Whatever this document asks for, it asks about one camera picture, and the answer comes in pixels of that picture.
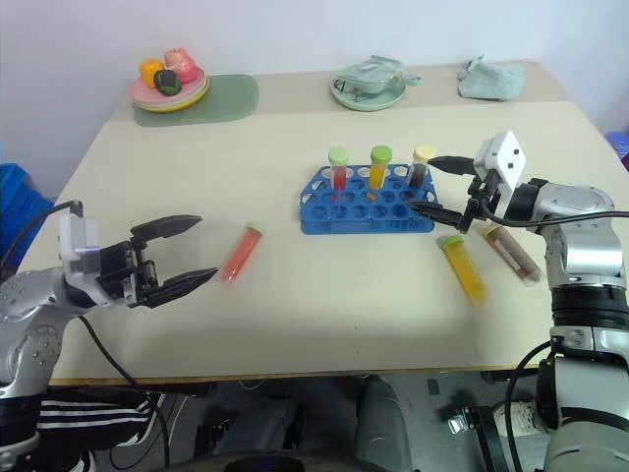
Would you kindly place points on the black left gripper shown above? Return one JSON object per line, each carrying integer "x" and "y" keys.
{"x": 120, "y": 268}

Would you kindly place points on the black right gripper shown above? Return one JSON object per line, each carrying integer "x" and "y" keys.
{"x": 484, "y": 192}

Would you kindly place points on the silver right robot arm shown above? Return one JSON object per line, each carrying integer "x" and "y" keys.
{"x": 585, "y": 236}

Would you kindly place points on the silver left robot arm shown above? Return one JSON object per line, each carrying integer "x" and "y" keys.
{"x": 29, "y": 314}

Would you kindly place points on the dark brown tube yellow cap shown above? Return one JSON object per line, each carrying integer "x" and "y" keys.
{"x": 420, "y": 172}

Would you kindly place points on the red tube green cap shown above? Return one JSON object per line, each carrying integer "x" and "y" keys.
{"x": 238, "y": 255}
{"x": 338, "y": 172}

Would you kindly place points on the yellow tube green cap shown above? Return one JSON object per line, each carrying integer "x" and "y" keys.
{"x": 467, "y": 268}
{"x": 379, "y": 169}

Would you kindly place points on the blue test tube rack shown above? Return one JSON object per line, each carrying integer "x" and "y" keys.
{"x": 363, "y": 216}

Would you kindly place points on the teal crumpled cloth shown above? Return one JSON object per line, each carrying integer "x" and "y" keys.
{"x": 489, "y": 81}

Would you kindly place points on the light green plate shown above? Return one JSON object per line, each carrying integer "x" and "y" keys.
{"x": 366, "y": 100}

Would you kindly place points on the yellow plate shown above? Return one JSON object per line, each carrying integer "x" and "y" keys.
{"x": 177, "y": 105}

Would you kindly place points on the pink plate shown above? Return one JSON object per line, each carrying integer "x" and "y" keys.
{"x": 142, "y": 93}

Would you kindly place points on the green placemat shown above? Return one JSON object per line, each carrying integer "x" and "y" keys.
{"x": 231, "y": 98}

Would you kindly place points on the blue plastic crate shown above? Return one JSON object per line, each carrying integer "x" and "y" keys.
{"x": 19, "y": 196}

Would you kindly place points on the purple blue container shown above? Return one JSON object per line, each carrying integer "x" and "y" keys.
{"x": 619, "y": 147}

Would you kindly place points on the black white striped trouser leg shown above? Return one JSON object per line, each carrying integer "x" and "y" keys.
{"x": 88, "y": 418}

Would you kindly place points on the white shoe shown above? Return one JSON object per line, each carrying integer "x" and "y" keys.
{"x": 521, "y": 418}

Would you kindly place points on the grey rounded shape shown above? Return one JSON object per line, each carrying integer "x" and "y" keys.
{"x": 381, "y": 423}

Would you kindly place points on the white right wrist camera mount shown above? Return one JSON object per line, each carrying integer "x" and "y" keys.
{"x": 506, "y": 162}

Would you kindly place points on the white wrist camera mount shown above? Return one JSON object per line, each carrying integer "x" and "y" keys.
{"x": 78, "y": 246}
{"x": 506, "y": 162}

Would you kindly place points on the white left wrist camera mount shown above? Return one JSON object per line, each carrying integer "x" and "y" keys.
{"x": 78, "y": 246}

